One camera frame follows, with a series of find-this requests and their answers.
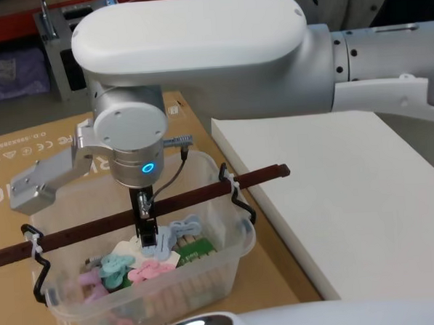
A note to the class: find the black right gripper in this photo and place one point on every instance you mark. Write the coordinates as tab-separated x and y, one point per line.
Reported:
139	206

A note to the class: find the light blue clothes peg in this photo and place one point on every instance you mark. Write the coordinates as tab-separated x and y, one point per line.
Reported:
189	226
164	243

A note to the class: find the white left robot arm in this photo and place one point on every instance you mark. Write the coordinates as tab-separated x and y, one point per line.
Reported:
319	315

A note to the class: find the white and silver right robot arm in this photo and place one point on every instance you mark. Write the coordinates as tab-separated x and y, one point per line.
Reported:
196	43

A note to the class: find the pink clothes peg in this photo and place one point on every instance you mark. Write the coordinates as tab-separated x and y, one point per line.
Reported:
150	269

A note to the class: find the wooden clothes pegs bundle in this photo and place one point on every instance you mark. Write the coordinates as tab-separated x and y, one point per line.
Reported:
187	241

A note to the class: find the teal clothes peg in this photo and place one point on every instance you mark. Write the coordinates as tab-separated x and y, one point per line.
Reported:
115	268

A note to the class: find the green card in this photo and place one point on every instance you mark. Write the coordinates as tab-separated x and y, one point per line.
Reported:
198	252

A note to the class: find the long brown rod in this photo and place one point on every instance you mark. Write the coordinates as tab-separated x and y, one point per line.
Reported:
96	227

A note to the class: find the clear plastic bin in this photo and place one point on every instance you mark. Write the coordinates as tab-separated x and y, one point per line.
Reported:
194	284

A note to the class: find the lilac clothes peg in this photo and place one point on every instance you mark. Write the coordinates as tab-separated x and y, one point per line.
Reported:
90	285

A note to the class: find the white zip tie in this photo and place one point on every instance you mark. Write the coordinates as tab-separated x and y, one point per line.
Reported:
232	181
35	245

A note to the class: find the brown cardboard box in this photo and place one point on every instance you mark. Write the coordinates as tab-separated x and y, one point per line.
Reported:
27	150

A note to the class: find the white foam board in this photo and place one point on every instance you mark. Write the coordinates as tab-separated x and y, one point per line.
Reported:
350	199

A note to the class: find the purple cloth bag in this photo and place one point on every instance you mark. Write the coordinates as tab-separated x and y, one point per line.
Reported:
12	75

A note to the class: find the grey metal bracket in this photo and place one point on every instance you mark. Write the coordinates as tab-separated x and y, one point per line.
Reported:
53	69

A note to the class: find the red shelf frame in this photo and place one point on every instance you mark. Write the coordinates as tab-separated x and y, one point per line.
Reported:
6	24

